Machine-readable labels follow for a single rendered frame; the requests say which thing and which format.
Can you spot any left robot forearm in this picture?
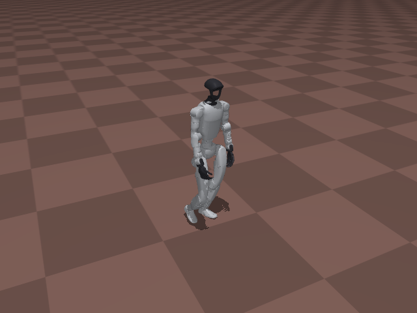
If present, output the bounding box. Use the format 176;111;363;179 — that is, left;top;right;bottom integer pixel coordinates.
223;129;233;150

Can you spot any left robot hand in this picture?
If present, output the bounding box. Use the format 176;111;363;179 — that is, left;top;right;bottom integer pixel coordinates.
226;145;235;168

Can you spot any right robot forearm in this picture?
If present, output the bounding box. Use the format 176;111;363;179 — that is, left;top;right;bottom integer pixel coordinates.
191;134;202;165

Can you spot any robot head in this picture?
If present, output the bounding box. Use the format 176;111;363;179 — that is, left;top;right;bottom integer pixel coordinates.
203;78;223;106

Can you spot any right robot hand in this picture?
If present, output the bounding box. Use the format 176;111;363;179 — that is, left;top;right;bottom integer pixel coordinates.
197;158;212;180

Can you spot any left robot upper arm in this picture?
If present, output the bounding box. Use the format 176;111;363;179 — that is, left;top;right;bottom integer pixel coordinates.
220;100;231;131

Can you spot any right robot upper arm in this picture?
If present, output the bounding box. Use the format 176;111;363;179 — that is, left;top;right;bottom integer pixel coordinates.
190;106;204;141

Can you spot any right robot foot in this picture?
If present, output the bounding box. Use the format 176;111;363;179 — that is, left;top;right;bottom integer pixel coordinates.
184;205;197;223

